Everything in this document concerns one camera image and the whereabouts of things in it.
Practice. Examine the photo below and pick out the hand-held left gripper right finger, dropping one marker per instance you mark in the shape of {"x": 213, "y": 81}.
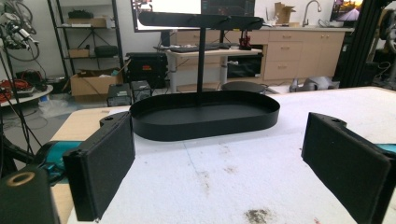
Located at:
{"x": 345, "y": 168}

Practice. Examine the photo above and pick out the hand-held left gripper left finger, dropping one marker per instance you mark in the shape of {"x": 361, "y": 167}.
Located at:
{"x": 102, "y": 168}

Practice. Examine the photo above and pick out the black stand with oval tray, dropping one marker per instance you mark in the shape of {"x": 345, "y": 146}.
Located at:
{"x": 202, "y": 119}

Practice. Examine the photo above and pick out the small black computer box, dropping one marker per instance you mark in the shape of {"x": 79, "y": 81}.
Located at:
{"x": 140, "y": 90}
{"x": 119, "y": 95}

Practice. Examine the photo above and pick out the clear plastic bag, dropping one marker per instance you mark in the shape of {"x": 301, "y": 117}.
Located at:
{"x": 56, "y": 108}

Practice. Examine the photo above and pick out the large open cardboard box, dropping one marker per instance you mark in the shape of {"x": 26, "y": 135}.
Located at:
{"x": 93, "y": 85}

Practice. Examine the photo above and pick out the grey device on floor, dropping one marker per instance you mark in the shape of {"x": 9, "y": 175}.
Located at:
{"x": 316, "y": 84}

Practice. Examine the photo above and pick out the round white side table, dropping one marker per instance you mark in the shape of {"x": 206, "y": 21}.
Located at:
{"x": 28, "y": 97}

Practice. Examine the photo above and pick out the black equipment case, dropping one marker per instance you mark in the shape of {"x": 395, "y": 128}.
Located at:
{"x": 146, "y": 68}

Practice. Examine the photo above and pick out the white foam mat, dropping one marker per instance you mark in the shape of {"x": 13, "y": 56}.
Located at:
{"x": 236, "y": 174}

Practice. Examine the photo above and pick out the black bag on shelf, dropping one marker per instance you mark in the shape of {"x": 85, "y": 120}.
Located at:
{"x": 106, "y": 51}

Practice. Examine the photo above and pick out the small cardboard box on shelf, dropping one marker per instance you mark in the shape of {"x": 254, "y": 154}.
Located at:
{"x": 78, "y": 53}

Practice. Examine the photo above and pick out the wooden kitchen cabinet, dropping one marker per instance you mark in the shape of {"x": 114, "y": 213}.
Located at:
{"x": 311, "y": 53}

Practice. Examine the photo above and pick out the round black stool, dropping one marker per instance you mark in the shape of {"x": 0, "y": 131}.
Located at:
{"x": 243, "y": 86}

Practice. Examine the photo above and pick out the black metal shelf rack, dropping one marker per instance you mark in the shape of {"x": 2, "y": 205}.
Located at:
{"x": 117, "y": 37}

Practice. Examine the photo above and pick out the black under-counter appliance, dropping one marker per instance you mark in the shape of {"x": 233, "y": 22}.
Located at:
{"x": 244, "y": 67}

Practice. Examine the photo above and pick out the flat cardboard box on shelf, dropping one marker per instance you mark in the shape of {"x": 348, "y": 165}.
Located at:
{"x": 85, "y": 22}

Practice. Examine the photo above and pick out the black keyboard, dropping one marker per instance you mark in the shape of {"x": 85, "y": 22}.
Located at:
{"x": 190, "y": 48}

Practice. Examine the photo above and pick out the small bright monitor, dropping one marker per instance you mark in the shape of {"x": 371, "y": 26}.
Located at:
{"x": 345, "y": 11}

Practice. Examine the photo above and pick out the metal sink faucet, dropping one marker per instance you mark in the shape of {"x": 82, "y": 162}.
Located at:
{"x": 306, "y": 14}

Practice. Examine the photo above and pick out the red and black device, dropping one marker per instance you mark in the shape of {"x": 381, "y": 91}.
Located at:
{"x": 245, "y": 40}

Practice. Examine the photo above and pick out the open cardboard box on counter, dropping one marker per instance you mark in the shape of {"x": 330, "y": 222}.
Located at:
{"x": 282, "y": 14}

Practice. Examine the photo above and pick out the white standing desk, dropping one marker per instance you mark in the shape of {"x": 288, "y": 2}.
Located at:
{"x": 224, "y": 53}

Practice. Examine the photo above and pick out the large computer monitor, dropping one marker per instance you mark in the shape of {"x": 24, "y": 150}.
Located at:
{"x": 174, "y": 6}

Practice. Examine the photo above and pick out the black aluminium frame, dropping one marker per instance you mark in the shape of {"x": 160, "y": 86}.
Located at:
{"x": 358, "y": 46}

